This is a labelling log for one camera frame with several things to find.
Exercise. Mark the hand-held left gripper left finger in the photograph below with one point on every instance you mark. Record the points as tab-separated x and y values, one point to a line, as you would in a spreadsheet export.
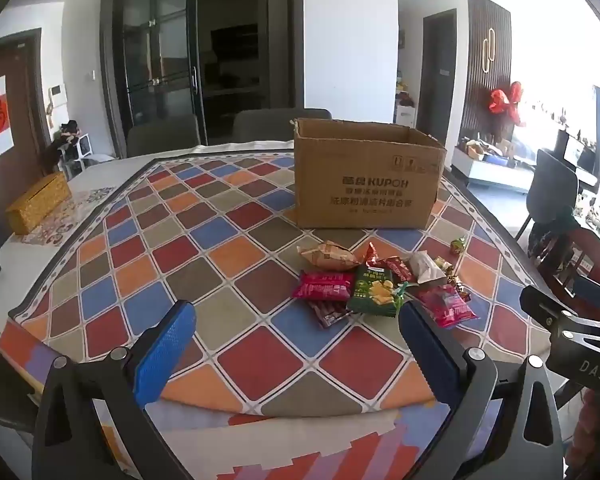
165	345

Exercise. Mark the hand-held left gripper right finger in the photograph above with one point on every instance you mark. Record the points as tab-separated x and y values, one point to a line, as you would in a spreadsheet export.
430	350

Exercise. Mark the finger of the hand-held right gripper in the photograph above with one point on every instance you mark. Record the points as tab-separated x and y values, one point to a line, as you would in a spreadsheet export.
592	291
540	302

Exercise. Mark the red pink snack packet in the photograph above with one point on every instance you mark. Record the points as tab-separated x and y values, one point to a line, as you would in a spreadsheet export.
447	305

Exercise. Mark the green chips packet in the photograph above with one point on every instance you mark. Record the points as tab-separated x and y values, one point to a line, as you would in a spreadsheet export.
372	292

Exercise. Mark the white snack packet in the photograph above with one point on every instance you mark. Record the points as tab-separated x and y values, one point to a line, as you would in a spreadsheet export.
425	267

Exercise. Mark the yellow green candy packet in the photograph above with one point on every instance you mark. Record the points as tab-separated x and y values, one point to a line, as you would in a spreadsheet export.
442	264

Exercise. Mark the small red candy packet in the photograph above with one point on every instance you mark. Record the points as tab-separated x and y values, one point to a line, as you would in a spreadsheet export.
397	267

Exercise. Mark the green lollipop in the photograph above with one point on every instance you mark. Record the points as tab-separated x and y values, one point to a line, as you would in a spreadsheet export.
457	245

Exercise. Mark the maroon snack packet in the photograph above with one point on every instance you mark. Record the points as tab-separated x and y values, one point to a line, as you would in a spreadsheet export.
330	314

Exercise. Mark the brown snack packet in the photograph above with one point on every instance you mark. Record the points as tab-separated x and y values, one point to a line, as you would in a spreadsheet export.
332	256

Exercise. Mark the brown cardboard box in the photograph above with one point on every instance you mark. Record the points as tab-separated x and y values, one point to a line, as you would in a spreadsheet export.
360	185

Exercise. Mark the dark wooden chair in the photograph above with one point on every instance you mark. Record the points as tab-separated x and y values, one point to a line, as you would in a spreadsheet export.
560	265

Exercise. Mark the green garment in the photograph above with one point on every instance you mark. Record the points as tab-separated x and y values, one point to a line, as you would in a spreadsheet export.
550	227

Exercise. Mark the checked colourful tablecloth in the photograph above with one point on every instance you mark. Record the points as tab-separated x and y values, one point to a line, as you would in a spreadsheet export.
230	260

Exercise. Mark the dark grey chair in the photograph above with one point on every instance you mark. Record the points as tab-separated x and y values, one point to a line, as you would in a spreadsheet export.
552	185

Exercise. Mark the white low cabinet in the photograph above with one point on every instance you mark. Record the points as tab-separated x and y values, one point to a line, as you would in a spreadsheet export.
480	167

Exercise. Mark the yellow tissue box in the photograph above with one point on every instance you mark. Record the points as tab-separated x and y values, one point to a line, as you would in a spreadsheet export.
37	202

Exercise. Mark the red bow decoration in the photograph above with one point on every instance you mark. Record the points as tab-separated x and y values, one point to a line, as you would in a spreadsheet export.
505	100

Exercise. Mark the grey dining chair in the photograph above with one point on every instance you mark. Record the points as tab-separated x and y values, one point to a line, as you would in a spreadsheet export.
162	135
275	124

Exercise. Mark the dark interior door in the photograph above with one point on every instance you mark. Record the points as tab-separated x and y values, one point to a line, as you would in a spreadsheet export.
437	80

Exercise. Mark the brown entrance door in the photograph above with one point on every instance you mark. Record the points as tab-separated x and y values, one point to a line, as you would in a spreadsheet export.
27	110

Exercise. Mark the dark glass sliding door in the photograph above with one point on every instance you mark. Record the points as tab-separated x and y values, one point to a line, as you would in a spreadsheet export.
155	60

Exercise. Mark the dark slatted wall panel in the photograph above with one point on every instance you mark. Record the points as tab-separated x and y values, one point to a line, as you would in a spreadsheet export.
485	60

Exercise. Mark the wall intercom panel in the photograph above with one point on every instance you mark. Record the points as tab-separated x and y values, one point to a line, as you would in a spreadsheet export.
56	94

